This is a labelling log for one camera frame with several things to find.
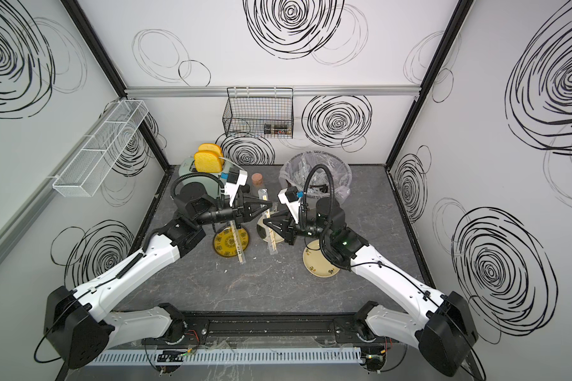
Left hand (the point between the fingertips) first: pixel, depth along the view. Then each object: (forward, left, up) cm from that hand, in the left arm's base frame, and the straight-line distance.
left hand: (269, 206), depth 63 cm
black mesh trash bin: (+26, -7, -13) cm, 30 cm away
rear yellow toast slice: (+37, +28, -12) cm, 48 cm away
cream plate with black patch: (+10, +5, -33) cm, 35 cm away
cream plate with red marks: (-1, -16, -35) cm, 39 cm away
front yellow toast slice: (+33, +29, -15) cm, 46 cm away
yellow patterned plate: (+7, +21, -35) cm, 41 cm away
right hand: (-2, +1, -5) cm, 5 cm away
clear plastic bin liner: (+28, -16, -17) cm, 36 cm away
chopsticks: (+4, +14, -33) cm, 36 cm away
